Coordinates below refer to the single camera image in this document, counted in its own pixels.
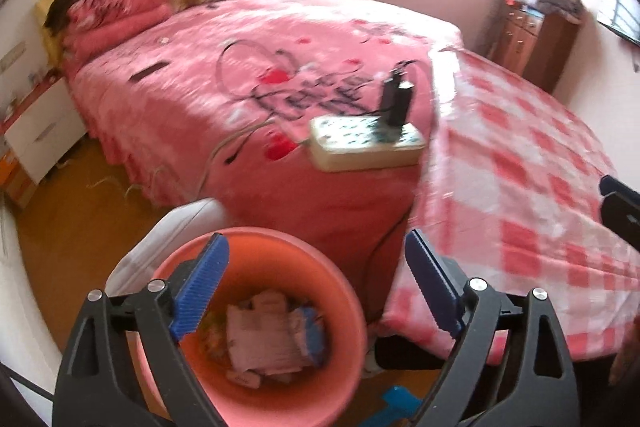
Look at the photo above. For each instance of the orange boxes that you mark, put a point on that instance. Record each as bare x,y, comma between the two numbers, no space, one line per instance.
15,177

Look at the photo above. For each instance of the brown wooden cabinet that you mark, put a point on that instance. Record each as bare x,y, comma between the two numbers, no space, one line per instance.
540,52

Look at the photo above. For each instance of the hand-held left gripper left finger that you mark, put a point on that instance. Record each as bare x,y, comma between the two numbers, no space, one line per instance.
200,287

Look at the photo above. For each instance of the beige power strip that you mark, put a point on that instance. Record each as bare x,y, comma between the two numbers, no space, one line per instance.
350,147

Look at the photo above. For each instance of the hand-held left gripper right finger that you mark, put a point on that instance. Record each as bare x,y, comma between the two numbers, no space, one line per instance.
432,282

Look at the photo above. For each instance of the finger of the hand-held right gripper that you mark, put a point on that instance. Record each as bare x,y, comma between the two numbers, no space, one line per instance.
622,212

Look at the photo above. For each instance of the pink pillows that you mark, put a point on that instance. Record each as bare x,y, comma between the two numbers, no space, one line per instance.
115,7

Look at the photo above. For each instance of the orange trash bin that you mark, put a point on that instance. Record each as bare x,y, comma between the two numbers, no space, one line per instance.
280,257

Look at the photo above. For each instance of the black television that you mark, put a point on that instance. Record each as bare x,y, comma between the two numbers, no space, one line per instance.
622,2

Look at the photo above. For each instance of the blue plastic stool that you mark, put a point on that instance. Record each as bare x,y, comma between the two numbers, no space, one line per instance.
397,399

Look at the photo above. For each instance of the black phone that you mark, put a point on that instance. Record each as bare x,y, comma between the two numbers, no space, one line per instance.
149,72

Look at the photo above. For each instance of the black charger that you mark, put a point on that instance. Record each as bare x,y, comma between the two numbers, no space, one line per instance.
395,102

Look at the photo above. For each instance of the white nightstand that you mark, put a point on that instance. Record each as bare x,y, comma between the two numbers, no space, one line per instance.
45,132

